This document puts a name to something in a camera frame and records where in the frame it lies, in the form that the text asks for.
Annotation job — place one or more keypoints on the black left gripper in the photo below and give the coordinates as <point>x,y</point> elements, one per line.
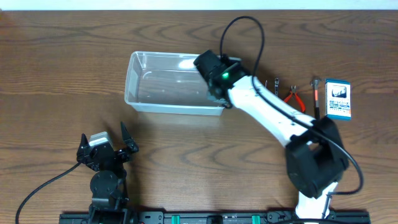
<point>109,154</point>

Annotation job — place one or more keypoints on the small black handled hammer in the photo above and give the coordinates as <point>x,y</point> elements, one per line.
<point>315,84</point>

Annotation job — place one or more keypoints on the blue white screwdriver box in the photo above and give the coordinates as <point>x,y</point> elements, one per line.
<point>337,99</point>

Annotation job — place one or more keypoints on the red handled pliers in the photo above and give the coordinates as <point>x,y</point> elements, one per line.
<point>294,94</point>

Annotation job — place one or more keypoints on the silver combination wrench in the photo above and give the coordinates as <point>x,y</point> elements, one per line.
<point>276,87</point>

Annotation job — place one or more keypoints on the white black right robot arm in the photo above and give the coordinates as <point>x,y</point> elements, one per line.
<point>313,149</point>

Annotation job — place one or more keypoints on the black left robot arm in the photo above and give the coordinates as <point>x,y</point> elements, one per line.
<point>108,185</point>

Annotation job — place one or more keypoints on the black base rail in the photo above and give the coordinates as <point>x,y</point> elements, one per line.
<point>159,217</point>

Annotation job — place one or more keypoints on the clear plastic container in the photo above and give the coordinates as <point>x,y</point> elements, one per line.
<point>163,82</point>

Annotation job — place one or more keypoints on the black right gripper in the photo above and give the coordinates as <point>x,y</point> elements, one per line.
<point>204,62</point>

